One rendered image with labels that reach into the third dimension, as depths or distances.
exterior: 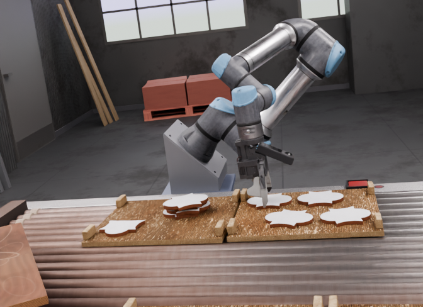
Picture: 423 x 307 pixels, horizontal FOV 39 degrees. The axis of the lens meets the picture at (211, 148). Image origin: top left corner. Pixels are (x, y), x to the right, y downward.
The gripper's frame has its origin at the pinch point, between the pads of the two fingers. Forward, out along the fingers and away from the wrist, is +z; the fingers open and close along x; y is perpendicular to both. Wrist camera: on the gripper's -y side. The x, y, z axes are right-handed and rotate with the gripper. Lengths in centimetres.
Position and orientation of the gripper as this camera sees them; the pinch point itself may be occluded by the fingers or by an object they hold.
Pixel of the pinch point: (269, 199)
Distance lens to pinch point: 183.7
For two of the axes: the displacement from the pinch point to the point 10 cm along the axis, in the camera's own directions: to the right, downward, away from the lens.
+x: -1.8, 2.5, -9.5
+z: 1.8, 9.6, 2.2
